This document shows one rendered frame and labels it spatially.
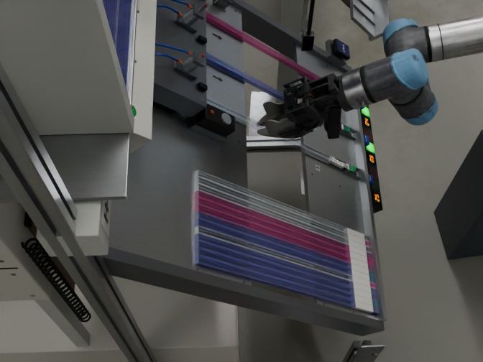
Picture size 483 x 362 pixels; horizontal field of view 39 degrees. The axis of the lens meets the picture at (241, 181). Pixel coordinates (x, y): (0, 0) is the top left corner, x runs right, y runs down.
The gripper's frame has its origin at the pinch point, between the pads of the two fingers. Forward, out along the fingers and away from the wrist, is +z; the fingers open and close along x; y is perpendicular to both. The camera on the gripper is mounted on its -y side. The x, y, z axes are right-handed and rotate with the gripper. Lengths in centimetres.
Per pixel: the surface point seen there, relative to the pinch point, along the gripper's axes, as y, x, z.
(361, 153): -31.0, -5.3, -9.0
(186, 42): 25.8, -6.4, 1.5
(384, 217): -104, -21, 12
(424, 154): -113, -45, -2
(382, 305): -30.9, 33.0, -9.4
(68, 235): 52, 42, 0
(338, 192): -23.2, 7.3, -5.2
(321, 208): -17.0, 13.4, -3.6
